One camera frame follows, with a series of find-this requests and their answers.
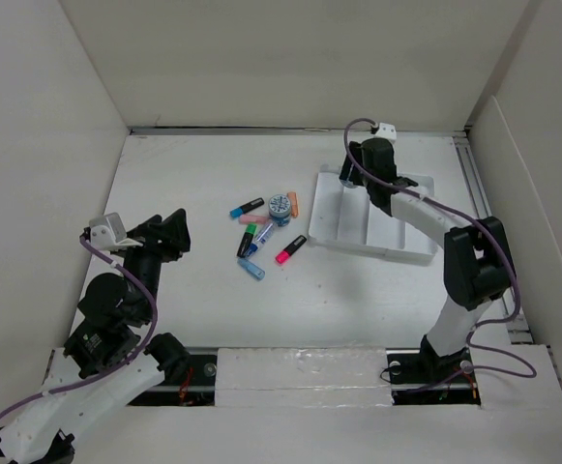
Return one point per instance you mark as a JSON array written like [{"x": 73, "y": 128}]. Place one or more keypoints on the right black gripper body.
[{"x": 368, "y": 182}]

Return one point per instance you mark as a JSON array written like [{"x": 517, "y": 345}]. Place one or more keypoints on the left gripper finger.
[
  {"x": 176, "y": 230},
  {"x": 150, "y": 229}
]

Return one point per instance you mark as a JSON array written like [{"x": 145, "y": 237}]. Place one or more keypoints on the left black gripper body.
[{"x": 147, "y": 261}]

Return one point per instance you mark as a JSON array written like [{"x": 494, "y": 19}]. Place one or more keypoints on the blue round jar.
[
  {"x": 279, "y": 207},
  {"x": 348, "y": 184}
]

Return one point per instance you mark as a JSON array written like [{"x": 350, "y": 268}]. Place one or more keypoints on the clear glue bottle blue cap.
[{"x": 262, "y": 238}]

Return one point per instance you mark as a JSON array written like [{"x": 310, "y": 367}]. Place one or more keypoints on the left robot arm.
[{"x": 115, "y": 353}]

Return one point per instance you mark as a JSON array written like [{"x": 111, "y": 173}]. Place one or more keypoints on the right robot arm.
[{"x": 477, "y": 268}]

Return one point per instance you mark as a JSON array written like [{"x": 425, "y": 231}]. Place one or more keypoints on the white divided organizer tray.
[{"x": 344, "y": 219}]

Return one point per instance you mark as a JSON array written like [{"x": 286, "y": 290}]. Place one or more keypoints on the orange translucent marker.
[{"x": 294, "y": 204}]

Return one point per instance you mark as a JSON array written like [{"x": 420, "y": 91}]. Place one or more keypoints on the blue cap black highlighter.
[{"x": 247, "y": 207}]

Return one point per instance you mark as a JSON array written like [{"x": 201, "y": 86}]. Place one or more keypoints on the pink translucent marker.
[{"x": 253, "y": 219}]

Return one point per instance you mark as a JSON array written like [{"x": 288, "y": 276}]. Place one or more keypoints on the green cap black highlighter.
[{"x": 246, "y": 240}]

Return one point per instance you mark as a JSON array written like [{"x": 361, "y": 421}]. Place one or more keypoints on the light blue translucent marker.
[{"x": 250, "y": 268}]

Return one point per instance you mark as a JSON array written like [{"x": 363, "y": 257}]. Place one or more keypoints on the pink cap black highlighter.
[{"x": 290, "y": 249}]

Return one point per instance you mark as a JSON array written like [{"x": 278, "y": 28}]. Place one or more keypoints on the white foam block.
[{"x": 346, "y": 377}]

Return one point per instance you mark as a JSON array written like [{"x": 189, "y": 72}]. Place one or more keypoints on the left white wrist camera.
[{"x": 108, "y": 233}]

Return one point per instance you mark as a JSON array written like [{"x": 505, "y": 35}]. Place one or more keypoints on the aluminium rail back edge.
[{"x": 256, "y": 131}]

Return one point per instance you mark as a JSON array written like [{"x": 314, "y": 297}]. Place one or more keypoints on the aluminium rail right side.
[{"x": 497, "y": 248}]

